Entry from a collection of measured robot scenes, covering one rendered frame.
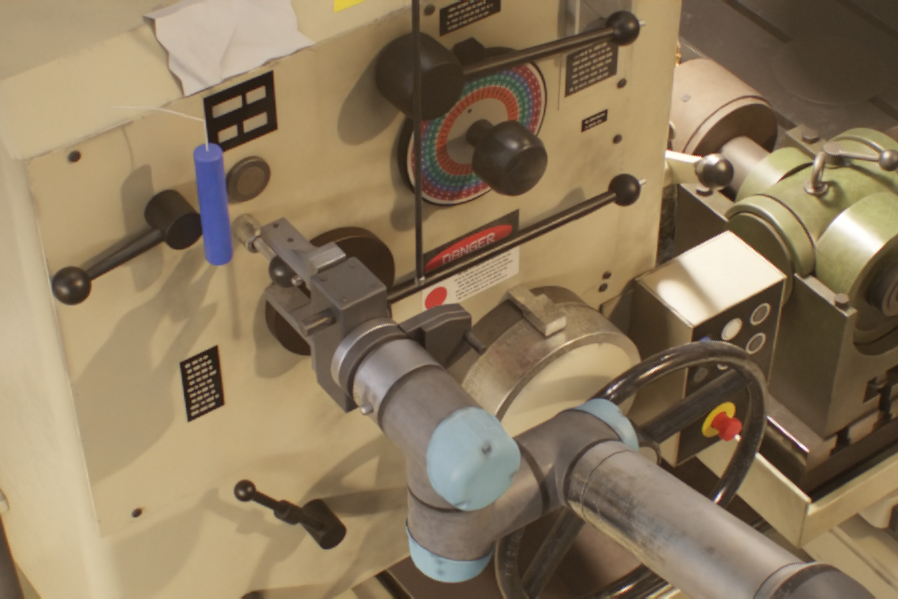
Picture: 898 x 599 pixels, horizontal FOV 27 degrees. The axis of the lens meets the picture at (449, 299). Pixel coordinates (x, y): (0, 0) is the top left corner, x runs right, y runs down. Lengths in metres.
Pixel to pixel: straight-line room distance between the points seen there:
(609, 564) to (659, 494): 1.32
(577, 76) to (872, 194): 0.64
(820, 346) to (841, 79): 0.81
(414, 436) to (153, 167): 0.35
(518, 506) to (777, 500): 1.01
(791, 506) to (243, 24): 1.20
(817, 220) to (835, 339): 0.16
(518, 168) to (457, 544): 0.40
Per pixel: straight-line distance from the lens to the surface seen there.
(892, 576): 2.82
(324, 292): 1.62
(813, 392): 2.54
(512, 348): 2.05
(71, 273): 1.67
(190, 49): 1.68
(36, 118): 1.63
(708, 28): 3.27
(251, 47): 1.70
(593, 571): 2.88
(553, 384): 2.05
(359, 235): 1.86
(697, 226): 2.58
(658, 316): 2.22
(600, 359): 2.09
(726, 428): 2.33
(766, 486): 2.62
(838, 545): 2.88
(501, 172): 1.82
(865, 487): 2.66
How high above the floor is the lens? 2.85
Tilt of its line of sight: 43 degrees down
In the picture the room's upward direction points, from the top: straight up
